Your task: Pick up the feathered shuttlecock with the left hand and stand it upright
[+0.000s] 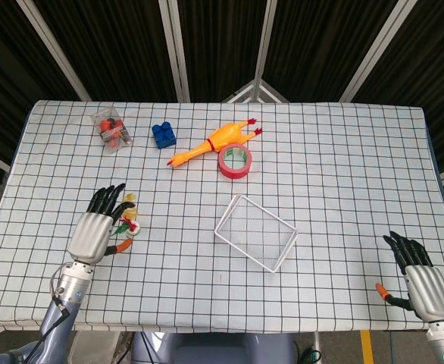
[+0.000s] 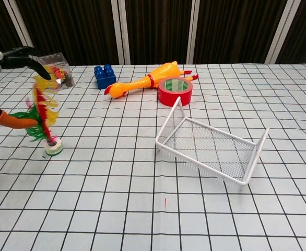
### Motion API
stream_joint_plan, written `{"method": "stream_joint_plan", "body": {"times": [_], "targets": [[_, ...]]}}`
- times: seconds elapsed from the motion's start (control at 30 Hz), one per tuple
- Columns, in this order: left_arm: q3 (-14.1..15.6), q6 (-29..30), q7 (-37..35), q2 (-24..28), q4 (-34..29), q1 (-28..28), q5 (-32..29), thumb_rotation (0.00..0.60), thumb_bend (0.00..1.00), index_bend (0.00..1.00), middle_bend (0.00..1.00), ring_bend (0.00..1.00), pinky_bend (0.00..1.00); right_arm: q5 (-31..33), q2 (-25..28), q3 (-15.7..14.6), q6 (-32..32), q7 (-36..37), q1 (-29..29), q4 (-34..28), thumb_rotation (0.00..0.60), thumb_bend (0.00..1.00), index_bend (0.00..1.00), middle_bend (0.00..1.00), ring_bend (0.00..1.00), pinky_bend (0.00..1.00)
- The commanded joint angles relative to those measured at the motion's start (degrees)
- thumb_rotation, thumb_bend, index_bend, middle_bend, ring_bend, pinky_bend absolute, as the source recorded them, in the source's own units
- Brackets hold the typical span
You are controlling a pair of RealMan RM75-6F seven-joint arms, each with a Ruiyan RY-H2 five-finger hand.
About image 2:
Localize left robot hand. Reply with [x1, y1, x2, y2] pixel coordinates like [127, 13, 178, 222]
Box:
[0, 46, 52, 130]

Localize colourful feather shuttlecock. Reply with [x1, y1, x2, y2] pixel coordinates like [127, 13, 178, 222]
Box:
[11, 64, 64, 156]

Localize clear packet with red items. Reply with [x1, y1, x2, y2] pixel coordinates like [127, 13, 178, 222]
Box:
[36, 52, 76, 92]

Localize blue building block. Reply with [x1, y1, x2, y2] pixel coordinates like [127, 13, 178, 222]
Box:
[94, 64, 117, 90]

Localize yellow rubber chicken toy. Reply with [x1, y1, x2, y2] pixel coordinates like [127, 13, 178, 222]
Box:
[104, 60, 199, 99]

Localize red tape roll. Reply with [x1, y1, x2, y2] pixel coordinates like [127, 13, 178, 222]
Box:
[158, 77, 193, 108]

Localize white checkered tablecloth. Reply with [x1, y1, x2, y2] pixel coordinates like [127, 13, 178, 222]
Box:
[0, 62, 306, 251]

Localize white wire mesh basket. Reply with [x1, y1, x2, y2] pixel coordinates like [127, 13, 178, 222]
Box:
[155, 96, 270, 187]

